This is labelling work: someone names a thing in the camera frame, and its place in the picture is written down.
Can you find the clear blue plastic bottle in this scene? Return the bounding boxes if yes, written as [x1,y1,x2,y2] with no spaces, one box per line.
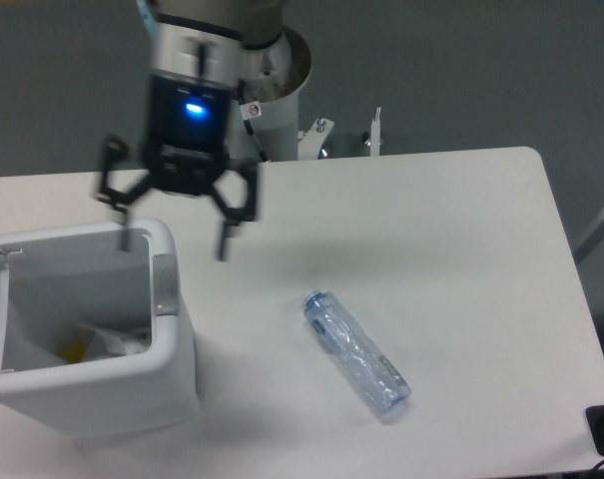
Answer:
[302,289,411,416]

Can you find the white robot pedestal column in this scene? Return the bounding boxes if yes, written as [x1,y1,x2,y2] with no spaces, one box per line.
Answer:
[228,26,311,162]

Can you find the yellow trash item in bin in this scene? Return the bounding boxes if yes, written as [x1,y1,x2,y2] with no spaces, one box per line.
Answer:
[58,339,91,364]

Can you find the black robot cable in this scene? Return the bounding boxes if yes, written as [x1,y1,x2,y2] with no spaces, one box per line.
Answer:
[237,78,272,164]

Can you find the white paper carton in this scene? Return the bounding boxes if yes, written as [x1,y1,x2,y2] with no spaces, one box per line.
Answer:
[80,325,152,362]

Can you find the white metal base frame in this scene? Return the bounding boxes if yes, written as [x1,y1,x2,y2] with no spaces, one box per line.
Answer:
[298,106,384,161]

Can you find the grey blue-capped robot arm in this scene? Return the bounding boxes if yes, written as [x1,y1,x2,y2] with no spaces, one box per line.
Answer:
[96,1,283,259]

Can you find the white open trash can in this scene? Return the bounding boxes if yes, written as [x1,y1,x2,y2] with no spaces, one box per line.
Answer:
[0,219,199,438]

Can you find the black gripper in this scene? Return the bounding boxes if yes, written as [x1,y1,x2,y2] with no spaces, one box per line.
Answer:
[93,19,262,262]

